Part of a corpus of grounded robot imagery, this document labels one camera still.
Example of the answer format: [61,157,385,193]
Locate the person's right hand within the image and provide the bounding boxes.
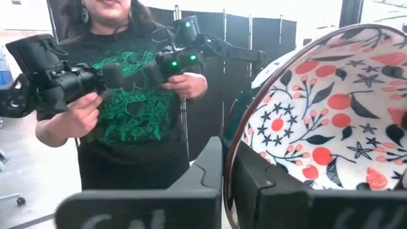
[63,92,104,141]

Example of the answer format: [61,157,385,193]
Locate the black folding partition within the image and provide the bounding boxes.
[148,6,298,160]

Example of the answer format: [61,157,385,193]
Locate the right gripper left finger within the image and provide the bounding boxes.
[54,136,223,229]

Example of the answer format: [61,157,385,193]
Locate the person's hand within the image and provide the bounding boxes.
[162,72,208,100]
[63,92,104,141]

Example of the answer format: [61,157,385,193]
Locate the black pillar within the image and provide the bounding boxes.
[338,0,365,29]

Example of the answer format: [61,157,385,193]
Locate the floral patterned mini bowl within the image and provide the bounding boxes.
[222,24,407,229]

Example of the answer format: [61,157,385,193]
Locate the chair caster leg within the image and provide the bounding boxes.
[0,192,27,207]

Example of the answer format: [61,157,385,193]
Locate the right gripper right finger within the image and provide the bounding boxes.
[230,141,407,229]

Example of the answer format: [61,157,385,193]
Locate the person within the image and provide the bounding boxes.
[34,0,209,191]

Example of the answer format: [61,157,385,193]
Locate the blue bottle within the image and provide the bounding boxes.
[0,47,13,90]

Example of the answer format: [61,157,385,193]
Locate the person's left hand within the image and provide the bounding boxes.
[162,72,208,100]

